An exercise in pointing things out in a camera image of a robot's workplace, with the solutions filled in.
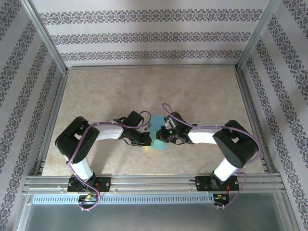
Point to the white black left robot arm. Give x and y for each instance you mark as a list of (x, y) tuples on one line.
[(108, 132)]

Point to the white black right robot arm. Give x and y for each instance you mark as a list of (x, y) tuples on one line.
[(202, 136)]

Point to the grey metal panel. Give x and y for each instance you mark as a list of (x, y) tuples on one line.
[(154, 219)]

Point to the small electronics board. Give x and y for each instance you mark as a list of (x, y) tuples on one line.
[(89, 197), (220, 197)]

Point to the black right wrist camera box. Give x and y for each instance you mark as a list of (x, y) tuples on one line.
[(174, 120)]

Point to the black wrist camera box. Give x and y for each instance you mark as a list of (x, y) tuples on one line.
[(174, 120), (133, 118)]

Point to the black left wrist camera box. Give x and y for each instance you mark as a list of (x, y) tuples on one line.
[(133, 118)]

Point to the wide aluminium mounting rail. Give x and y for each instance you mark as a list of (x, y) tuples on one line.
[(154, 183)]

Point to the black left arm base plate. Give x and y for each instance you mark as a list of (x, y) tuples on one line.
[(106, 184)]

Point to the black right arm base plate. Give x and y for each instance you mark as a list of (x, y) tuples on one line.
[(201, 185)]

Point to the aluminium frame rail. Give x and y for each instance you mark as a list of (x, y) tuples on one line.
[(252, 120), (51, 120), (151, 67)]

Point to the aluminium frame post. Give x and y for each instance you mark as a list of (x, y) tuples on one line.
[(254, 38), (47, 38)]

